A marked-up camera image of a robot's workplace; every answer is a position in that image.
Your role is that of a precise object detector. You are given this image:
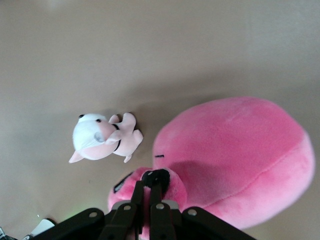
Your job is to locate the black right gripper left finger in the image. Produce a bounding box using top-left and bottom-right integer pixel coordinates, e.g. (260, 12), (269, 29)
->
(99, 179), (146, 240)

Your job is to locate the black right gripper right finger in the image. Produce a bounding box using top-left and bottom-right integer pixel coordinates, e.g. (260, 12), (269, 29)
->
(148, 180), (177, 240)

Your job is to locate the pink flamingo plush toy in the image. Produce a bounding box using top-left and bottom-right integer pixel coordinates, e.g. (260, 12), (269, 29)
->
(107, 96), (316, 237)

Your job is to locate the small pink white plush dog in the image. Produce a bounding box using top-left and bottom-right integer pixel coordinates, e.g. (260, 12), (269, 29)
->
(68, 112), (145, 165)

